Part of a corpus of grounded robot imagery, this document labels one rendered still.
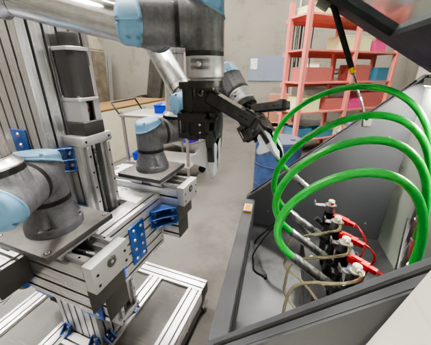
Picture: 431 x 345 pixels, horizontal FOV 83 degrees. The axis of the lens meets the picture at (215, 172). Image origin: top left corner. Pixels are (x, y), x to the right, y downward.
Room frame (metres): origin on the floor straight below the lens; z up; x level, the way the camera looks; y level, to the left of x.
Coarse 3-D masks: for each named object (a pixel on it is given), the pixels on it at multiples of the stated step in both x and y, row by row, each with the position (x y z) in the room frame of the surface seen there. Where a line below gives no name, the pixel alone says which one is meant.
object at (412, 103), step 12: (348, 84) 0.62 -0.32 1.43; (360, 84) 0.60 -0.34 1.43; (372, 84) 0.59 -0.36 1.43; (312, 96) 0.65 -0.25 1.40; (324, 96) 0.64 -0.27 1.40; (396, 96) 0.57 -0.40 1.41; (408, 96) 0.56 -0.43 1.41; (300, 108) 0.66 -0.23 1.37; (420, 108) 0.54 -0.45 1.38; (420, 120) 0.54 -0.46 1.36; (276, 132) 0.69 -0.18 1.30
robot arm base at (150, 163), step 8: (144, 152) 1.01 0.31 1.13; (152, 152) 1.01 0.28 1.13; (160, 152) 1.04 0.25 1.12; (144, 160) 1.01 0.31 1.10; (152, 160) 1.01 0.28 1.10; (160, 160) 1.02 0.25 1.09; (136, 168) 1.03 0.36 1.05; (144, 168) 0.99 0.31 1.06; (152, 168) 1.00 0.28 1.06; (160, 168) 1.01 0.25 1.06
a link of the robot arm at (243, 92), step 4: (236, 88) 0.80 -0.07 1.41; (240, 88) 0.79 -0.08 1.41; (244, 88) 0.80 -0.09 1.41; (248, 88) 0.80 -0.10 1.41; (232, 92) 0.80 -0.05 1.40; (236, 92) 0.79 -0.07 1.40; (240, 92) 0.79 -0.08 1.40; (244, 92) 0.78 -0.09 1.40; (248, 92) 0.79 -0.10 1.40; (232, 96) 0.80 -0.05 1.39; (236, 96) 0.79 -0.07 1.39; (240, 96) 0.78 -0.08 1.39; (244, 96) 0.78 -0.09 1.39; (248, 96) 0.78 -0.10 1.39; (252, 96) 0.79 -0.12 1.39; (236, 100) 0.78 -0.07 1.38; (240, 100) 0.78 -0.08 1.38
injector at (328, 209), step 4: (324, 208) 0.57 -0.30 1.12; (328, 208) 0.56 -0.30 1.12; (332, 208) 0.55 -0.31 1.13; (336, 208) 0.56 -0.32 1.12; (324, 212) 0.56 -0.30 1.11; (328, 212) 0.55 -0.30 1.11; (332, 212) 0.55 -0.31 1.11; (316, 216) 0.58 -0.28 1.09; (328, 216) 0.55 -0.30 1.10; (316, 220) 0.57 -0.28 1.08; (320, 220) 0.56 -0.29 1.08; (320, 224) 0.56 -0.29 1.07; (324, 224) 0.56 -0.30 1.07; (328, 224) 0.55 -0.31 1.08; (324, 228) 0.56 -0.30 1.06; (328, 228) 0.55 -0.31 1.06; (320, 240) 0.56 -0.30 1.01; (320, 244) 0.56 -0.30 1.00; (324, 244) 0.56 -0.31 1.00; (324, 248) 0.56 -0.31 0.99; (320, 260) 0.56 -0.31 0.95; (320, 264) 0.56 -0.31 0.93
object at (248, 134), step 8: (240, 104) 0.77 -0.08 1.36; (248, 104) 0.79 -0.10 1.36; (256, 112) 0.75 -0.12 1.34; (264, 120) 0.74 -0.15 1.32; (240, 128) 0.75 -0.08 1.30; (248, 128) 0.74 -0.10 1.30; (264, 128) 0.72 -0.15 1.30; (240, 136) 0.74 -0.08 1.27; (248, 136) 0.72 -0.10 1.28; (256, 136) 0.75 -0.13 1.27
